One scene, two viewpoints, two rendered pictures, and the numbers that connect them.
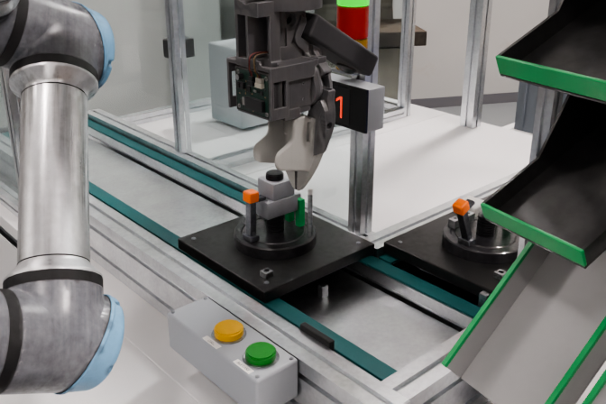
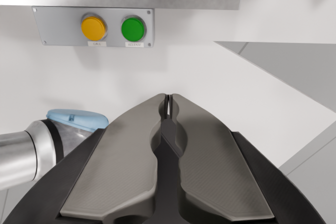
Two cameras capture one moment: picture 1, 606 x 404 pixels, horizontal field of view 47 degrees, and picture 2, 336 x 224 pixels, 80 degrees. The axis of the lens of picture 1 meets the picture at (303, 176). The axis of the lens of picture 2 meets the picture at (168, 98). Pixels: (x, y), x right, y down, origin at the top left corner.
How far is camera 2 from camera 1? 0.79 m
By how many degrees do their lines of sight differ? 90
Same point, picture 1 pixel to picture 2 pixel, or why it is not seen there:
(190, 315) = (54, 34)
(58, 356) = not seen: hidden behind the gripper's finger
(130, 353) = (35, 43)
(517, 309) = not seen: outside the picture
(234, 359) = (123, 44)
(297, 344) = not seen: outside the picture
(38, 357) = not seen: hidden behind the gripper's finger
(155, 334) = (18, 18)
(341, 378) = (190, 0)
